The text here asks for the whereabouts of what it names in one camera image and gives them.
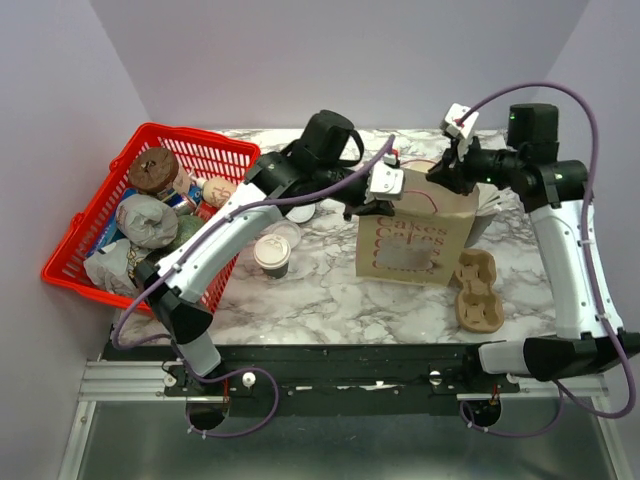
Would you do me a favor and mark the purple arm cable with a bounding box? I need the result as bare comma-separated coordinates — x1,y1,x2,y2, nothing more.
457,80,640,437
110,133,396,440

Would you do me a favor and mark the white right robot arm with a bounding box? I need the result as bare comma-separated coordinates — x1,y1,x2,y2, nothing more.
426,103,639,392

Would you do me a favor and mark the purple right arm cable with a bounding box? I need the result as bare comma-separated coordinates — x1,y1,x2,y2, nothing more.
457,80,640,437

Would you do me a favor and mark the pink and cream paper bag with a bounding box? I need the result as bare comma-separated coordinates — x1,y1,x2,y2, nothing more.
355,159,479,286

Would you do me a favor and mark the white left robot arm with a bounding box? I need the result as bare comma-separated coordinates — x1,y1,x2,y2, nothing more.
134,110,401,395

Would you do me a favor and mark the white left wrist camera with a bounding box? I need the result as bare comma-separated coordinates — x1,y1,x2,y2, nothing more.
365,161,405,202

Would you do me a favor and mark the black paper coffee cup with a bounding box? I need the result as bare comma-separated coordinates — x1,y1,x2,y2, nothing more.
261,262,289,279

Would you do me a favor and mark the beige bottle with red print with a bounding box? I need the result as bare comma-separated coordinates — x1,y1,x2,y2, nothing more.
197,177,237,208

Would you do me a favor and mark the grey wrapped bundle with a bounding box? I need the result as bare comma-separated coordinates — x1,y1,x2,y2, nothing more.
115,194,178,249

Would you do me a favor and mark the white plastic cup lid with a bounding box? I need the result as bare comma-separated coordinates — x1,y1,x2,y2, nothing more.
253,234,291,269

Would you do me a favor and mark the red plastic shopping basket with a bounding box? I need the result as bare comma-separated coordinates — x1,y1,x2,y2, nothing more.
41,123,260,309

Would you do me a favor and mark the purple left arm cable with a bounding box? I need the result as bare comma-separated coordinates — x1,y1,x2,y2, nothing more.
110,133,396,440

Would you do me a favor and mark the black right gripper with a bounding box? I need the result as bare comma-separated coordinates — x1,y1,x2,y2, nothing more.
425,130,524,196

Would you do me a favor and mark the cardboard cup carrier tray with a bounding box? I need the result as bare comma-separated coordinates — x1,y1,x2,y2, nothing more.
453,249,505,334

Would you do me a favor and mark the bundle of wrapped straws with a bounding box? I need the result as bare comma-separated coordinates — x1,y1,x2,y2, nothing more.
476,184,501,216

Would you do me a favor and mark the brown round cork lid jar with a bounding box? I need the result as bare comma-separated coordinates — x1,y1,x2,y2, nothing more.
128,147,179,195

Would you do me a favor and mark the white printed plastic bag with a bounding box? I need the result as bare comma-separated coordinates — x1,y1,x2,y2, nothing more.
83,239,150,298

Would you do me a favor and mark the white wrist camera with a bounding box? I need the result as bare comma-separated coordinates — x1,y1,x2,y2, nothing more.
365,161,405,202
440,103,479,158

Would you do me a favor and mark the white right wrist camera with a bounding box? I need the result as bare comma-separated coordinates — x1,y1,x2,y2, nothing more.
440,103,479,158

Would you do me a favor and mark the aluminium frame rail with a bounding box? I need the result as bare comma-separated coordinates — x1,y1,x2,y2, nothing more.
77,357,191,404

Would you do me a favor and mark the loose white cup lid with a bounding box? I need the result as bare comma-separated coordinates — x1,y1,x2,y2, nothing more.
270,221,302,249

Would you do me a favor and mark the stack of white cup lids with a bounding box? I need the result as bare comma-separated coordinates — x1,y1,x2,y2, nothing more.
286,203,316,224

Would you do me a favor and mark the green round melon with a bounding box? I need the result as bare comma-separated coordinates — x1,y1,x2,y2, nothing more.
167,215,205,251

